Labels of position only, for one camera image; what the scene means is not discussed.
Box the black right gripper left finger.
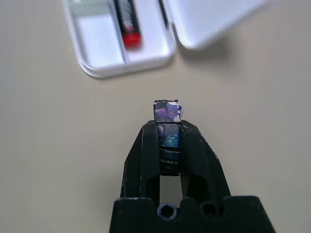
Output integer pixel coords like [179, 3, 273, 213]
[121, 121, 161, 202]

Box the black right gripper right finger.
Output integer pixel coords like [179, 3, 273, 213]
[179, 121, 231, 200]

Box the small dark printed eraser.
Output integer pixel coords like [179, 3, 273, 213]
[153, 99, 185, 176]

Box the red black marker pen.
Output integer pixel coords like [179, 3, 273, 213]
[113, 0, 144, 49]

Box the white plastic pencil case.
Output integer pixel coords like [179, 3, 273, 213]
[62, 0, 268, 80]

